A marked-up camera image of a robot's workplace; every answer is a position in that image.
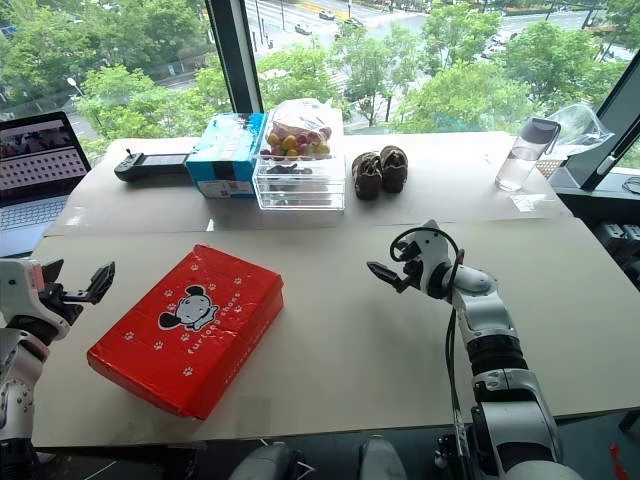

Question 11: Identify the clear water bottle grey lid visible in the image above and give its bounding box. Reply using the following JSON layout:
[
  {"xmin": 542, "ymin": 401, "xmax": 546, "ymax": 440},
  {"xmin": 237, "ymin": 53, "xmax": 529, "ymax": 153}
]
[{"xmin": 494, "ymin": 116, "xmax": 562, "ymax": 193}]

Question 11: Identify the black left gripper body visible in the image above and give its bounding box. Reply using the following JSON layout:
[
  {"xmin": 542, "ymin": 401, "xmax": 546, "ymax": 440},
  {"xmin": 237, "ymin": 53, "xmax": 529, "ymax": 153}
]
[{"xmin": 9, "ymin": 282, "xmax": 85, "ymax": 347}]

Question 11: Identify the crumpled clear plastic bag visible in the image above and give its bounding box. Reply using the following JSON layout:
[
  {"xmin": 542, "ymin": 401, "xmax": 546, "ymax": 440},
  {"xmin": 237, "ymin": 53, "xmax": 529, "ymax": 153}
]
[{"xmin": 548, "ymin": 103, "xmax": 615, "ymax": 152}]

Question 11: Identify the brown child shoe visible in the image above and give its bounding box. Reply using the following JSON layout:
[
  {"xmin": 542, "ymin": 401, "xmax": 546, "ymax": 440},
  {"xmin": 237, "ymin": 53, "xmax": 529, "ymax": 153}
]
[
  {"xmin": 350, "ymin": 151, "xmax": 385, "ymax": 202},
  {"xmin": 378, "ymin": 144, "xmax": 411, "ymax": 194}
]

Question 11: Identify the clear plastic drawer organizer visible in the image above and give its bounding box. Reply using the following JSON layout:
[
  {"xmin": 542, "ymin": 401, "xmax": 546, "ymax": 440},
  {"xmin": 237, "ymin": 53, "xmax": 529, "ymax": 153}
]
[{"xmin": 251, "ymin": 108, "xmax": 348, "ymax": 214}]

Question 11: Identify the plastic bag of toy fruit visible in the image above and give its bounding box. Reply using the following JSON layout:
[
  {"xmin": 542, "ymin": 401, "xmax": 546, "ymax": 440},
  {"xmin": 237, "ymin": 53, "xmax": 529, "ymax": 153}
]
[{"xmin": 259, "ymin": 97, "xmax": 335, "ymax": 162}]

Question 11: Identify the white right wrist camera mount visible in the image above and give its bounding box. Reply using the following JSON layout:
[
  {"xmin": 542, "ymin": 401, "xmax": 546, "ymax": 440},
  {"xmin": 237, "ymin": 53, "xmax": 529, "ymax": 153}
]
[{"xmin": 407, "ymin": 218, "xmax": 452, "ymax": 297}]

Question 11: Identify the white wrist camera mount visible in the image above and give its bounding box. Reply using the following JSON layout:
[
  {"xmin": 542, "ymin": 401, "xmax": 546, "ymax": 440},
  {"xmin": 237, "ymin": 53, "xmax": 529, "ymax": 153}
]
[
  {"xmin": 0, "ymin": 258, "xmax": 45, "ymax": 314},
  {"xmin": 407, "ymin": 218, "xmax": 452, "ymax": 297}
]

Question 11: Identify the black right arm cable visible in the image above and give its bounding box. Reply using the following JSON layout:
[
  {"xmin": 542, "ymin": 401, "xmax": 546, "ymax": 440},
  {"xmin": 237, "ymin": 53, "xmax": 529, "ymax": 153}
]
[{"xmin": 389, "ymin": 226, "xmax": 474, "ymax": 480}]

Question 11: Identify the black window frame post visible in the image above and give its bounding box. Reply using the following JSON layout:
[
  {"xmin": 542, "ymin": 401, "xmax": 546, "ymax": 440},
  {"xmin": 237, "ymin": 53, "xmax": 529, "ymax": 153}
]
[{"xmin": 204, "ymin": 0, "xmax": 265, "ymax": 115}]

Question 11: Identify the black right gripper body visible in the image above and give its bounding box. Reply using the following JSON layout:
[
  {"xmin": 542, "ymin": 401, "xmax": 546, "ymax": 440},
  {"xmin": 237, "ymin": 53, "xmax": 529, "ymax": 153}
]
[{"xmin": 398, "ymin": 239, "xmax": 427, "ymax": 293}]

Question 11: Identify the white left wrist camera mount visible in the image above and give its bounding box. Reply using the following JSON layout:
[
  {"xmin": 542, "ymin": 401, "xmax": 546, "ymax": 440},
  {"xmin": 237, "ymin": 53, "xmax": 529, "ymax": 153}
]
[{"xmin": 0, "ymin": 258, "xmax": 45, "ymax": 314}]

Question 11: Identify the black slanted window frame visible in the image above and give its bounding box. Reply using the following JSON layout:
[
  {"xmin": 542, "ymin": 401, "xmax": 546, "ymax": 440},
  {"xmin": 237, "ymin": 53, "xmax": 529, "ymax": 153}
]
[{"xmin": 578, "ymin": 58, "xmax": 640, "ymax": 192}]

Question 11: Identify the black handheld controller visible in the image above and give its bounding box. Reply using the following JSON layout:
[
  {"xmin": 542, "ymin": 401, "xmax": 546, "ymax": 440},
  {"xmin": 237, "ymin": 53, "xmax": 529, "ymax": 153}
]
[{"xmin": 113, "ymin": 146, "xmax": 197, "ymax": 186}]

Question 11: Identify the black equipment case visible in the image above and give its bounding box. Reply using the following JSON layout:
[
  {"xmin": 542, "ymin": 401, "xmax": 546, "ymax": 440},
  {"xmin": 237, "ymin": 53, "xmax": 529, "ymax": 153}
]
[{"xmin": 593, "ymin": 221, "xmax": 640, "ymax": 287}]

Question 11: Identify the blue cardboard box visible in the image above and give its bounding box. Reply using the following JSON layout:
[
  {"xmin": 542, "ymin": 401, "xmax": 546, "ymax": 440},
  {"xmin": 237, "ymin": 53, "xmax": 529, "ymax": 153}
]
[{"xmin": 185, "ymin": 111, "xmax": 268, "ymax": 201}]

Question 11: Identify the red shoe box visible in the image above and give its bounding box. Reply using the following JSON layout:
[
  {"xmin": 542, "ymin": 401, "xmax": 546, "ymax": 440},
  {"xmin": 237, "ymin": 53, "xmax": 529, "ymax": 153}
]
[{"xmin": 86, "ymin": 243, "xmax": 285, "ymax": 421}]

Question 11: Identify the grey rounded robot shape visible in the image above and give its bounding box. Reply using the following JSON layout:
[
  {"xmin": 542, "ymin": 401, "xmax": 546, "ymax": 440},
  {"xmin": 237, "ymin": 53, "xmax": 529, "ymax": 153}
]
[
  {"xmin": 228, "ymin": 441, "xmax": 312, "ymax": 480},
  {"xmin": 358, "ymin": 434, "xmax": 407, "ymax": 480}
]

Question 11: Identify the silver open laptop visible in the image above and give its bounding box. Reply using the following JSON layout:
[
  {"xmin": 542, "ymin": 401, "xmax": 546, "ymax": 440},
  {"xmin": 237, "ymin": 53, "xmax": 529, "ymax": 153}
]
[{"xmin": 0, "ymin": 110, "xmax": 93, "ymax": 259}]

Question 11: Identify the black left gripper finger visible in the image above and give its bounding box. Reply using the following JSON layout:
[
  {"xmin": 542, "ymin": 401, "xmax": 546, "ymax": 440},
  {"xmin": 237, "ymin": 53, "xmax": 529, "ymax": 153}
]
[
  {"xmin": 41, "ymin": 258, "xmax": 66, "ymax": 291},
  {"xmin": 63, "ymin": 261, "xmax": 117, "ymax": 306}
]

